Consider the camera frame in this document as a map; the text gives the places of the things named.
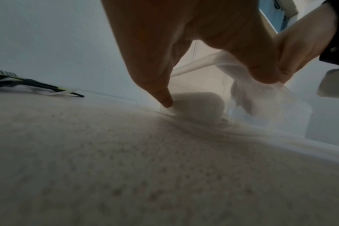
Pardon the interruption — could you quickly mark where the person's right hand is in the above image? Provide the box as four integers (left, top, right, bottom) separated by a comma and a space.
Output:
274, 2, 339, 84

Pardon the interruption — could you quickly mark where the person's left hand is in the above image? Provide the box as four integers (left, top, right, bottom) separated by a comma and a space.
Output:
101, 0, 282, 109

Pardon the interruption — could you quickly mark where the stack of white spoons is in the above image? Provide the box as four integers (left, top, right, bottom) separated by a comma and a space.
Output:
172, 91, 225, 123

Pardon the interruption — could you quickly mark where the clear plastic container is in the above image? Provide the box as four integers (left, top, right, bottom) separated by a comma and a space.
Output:
158, 50, 314, 142

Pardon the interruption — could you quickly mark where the pile of black plastic forks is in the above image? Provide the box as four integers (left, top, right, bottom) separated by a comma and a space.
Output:
0, 70, 85, 98

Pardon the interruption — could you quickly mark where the blue door panel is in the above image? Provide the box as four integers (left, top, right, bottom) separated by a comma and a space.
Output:
259, 0, 299, 34

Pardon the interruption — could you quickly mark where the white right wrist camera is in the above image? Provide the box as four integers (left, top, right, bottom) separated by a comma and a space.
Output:
316, 65, 339, 98

